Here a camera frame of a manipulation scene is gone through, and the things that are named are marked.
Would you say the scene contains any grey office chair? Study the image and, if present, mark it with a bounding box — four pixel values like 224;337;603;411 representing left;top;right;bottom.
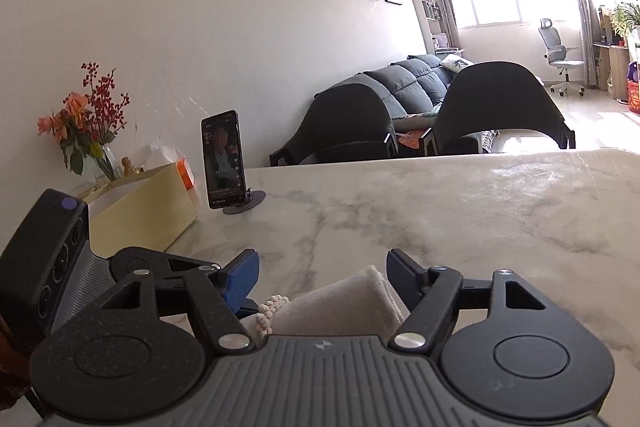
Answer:
537;18;586;96

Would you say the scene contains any orange patterned seat pad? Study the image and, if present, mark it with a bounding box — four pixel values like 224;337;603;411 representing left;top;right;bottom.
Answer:
395;129;426;148

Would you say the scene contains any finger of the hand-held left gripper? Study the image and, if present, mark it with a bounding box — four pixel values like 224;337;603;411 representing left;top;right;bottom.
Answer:
162;253;224;281

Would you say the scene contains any white shopping bag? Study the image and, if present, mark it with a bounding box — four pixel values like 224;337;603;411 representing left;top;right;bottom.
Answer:
270;264;408;337

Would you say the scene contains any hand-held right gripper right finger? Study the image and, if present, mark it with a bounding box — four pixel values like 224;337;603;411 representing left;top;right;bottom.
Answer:
386;248;546;353

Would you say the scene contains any green potted plant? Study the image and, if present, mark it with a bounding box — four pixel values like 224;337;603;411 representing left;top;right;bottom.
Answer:
607;2;640;40

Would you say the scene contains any white printed pillow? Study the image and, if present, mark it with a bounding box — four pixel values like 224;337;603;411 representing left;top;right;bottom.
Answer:
440;54;475;72

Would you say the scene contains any black dining chair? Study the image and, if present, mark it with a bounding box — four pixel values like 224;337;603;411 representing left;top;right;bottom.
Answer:
421;61;576;155
269;82;398;166

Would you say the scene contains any grey sofa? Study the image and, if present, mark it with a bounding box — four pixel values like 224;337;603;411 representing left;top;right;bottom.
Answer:
314;53;476;118

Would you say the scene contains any glass vase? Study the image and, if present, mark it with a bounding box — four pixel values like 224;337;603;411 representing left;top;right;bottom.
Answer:
92;144;124;183

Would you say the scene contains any black smartphone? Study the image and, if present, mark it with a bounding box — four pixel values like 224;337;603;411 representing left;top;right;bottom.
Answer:
201;109;246;210

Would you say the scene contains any flower bouquet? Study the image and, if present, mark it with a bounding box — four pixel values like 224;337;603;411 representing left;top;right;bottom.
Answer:
37;62;131;175

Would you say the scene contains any round black phone stand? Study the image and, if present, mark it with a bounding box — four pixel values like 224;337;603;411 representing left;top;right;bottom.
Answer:
222;189;267;216

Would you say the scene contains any wooden desk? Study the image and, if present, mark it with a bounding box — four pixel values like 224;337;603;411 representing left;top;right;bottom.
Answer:
592;39;631;98

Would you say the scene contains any orange tissue box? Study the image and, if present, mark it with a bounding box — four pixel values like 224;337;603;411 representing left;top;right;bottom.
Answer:
135;142;196;190

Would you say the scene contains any beige beaded rope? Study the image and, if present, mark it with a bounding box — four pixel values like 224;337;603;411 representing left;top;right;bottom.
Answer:
244;294;290;339

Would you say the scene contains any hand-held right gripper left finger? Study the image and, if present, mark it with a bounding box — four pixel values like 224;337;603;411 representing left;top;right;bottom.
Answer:
98;248;261;354

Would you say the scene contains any yellow cardboard box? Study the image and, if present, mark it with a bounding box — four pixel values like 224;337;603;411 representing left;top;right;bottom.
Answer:
70;161;200;260

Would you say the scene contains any white bookshelf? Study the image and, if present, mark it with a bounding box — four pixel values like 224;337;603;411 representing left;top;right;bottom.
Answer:
402;0;443;55

